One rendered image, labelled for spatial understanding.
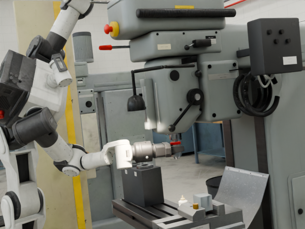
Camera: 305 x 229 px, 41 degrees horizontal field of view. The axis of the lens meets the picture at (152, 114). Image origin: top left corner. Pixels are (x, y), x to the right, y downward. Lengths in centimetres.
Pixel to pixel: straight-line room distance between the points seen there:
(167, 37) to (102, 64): 964
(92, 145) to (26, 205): 815
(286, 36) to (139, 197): 106
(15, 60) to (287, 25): 112
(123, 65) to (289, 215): 983
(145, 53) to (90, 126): 853
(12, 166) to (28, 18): 161
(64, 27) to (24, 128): 56
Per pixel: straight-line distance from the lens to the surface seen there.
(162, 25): 162
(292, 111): 191
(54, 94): 178
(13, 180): 209
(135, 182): 212
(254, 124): 190
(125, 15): 160
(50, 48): 195
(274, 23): 163
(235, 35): 183
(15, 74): 177
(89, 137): 1015
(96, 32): 1133
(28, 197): 209
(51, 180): 337
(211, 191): 369
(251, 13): 778
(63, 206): 343
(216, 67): 174
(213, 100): 172
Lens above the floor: 149
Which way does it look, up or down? 3 degrees down
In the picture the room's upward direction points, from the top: 6 degrees counter-clockwise
